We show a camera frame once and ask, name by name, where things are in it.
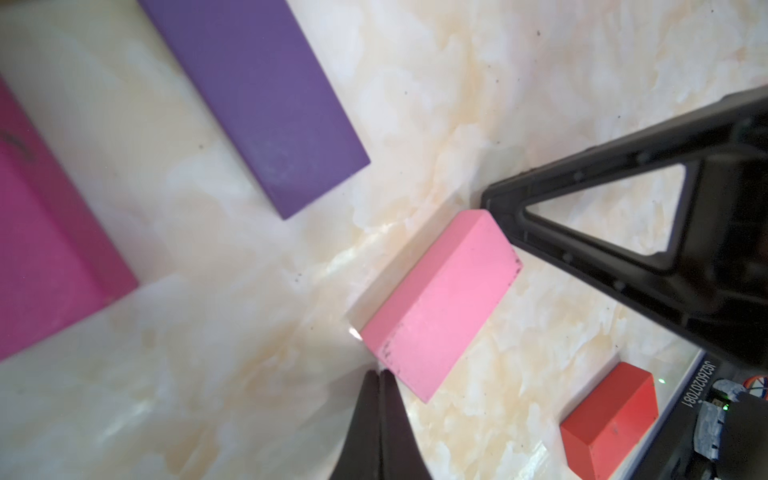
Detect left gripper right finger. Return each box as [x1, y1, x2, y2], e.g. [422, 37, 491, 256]
[379, 370, 432, 480]

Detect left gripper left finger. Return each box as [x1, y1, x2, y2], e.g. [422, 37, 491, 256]
[329, 370, 380, 480]

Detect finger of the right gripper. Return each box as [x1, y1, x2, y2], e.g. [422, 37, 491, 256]
[480, 87, 767, 369]

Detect pink block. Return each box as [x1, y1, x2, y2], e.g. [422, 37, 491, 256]
[360, 209, 523, 403]

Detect red block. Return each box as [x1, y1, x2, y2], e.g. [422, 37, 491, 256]
[560, 362, 659, 480]

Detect magenta block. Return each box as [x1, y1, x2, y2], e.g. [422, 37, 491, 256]
[1, 85, 139, 359]

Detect purple block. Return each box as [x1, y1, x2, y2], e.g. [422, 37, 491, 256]
[141, 0, 370, 219]

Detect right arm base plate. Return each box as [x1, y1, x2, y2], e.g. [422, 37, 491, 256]
[626, 353, 767, 480]

